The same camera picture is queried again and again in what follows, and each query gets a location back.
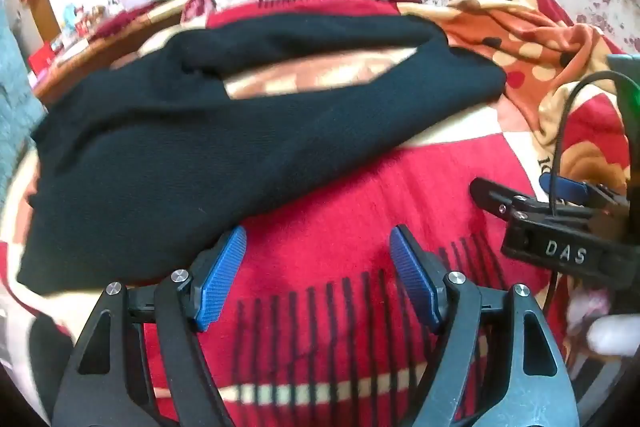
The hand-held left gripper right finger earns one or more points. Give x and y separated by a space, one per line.
412 277

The red orange checked blanket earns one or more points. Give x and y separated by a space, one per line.
350 217

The person's right hand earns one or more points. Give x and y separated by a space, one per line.
607 332

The red box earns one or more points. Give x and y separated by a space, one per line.
41 58

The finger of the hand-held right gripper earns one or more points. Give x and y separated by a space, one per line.
570 188
492 196

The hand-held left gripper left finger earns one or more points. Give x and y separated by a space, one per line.
222 277

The wooden bed frame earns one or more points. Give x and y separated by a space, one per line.
160 13

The teal fluffy cloth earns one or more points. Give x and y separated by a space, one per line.
17 107

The black pants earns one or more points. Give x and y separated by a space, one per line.
210 137

